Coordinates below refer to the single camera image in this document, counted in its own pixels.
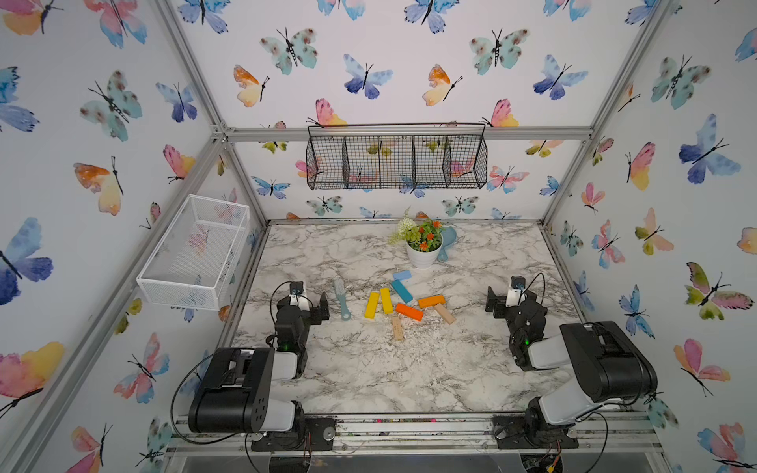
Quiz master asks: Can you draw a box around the yellow block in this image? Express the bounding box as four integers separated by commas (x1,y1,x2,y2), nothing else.
380,288,394,315
364,292,380,320

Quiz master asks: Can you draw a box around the amber orange block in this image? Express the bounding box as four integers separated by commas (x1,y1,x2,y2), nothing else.
417,295,446,309

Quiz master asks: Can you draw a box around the red orange block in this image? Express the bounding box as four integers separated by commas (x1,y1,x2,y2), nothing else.
395,304,424,321

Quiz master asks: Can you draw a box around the teal block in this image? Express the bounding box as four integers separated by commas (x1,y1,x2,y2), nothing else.
392,280,414,305

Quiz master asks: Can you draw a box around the light blue block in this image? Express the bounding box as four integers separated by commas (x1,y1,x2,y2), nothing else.
393,270,412,281

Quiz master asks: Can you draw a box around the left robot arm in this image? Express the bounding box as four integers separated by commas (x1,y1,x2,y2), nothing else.
188,294,330,434

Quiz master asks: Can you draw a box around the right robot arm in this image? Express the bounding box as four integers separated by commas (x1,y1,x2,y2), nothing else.
485,288,658,449

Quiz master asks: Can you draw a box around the teal cleaning brush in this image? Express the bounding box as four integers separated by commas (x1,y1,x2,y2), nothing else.
333,278,352,321

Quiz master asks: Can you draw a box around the natural wood block right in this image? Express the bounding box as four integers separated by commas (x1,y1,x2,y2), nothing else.
434,304,457,324

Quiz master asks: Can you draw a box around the natural wood printed block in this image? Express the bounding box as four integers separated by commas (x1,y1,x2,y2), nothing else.
390,315,404,341

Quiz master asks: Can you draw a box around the light blue dustpan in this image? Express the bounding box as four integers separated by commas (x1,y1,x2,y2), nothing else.
438,227,457,262

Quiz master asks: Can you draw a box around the white pot with flowers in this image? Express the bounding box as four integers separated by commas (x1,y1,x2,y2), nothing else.
388,209,446,270

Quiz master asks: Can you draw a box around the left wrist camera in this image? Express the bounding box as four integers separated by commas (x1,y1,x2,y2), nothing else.
289,281,305,297

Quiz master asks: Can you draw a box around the white mesh wall basket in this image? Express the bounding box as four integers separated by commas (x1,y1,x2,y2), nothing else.
136,194,250,311

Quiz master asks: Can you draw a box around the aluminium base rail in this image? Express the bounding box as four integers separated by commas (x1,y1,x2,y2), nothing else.
168,412,662,457

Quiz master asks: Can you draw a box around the black wire wall basket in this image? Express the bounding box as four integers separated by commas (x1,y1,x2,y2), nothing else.
306,122,488,190

